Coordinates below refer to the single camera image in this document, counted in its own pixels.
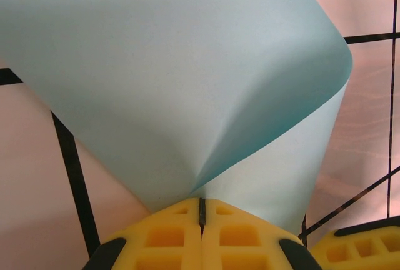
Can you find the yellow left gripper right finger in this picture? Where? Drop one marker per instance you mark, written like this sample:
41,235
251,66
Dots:
212,251

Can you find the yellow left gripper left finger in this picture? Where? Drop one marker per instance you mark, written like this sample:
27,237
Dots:
134,251

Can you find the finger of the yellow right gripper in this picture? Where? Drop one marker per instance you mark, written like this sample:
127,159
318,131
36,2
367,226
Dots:
347,240

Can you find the light blue paper sheet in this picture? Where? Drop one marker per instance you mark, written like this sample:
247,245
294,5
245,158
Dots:
156,79

